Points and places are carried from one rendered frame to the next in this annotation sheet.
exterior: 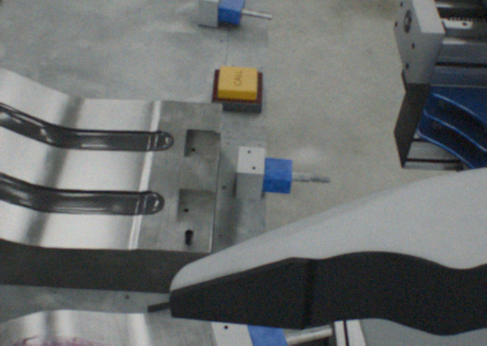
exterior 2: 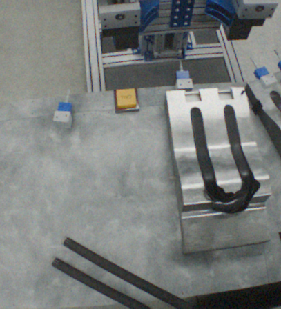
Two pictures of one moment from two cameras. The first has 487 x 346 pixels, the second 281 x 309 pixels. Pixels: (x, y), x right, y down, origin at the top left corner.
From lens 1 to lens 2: 1.15 m
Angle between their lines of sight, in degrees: 49
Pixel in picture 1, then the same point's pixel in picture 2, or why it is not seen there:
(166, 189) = (221, 104)
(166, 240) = (243, 101)
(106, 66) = (115, 165)
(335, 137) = not seen: outside the picture
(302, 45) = not seen: outside the picture
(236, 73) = (122, 98)
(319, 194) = not seen: hidden behind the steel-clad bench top
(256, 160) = (184, 81)
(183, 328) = (264, 96)
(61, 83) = (133, 183)
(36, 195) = (234, 151)
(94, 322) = (275, 118)
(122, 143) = (197, 127)
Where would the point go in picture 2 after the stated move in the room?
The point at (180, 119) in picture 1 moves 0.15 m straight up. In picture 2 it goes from (180, 105) to (186, 81)
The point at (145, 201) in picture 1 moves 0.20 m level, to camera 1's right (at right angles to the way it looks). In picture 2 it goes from (226, 112) to (217, 58)
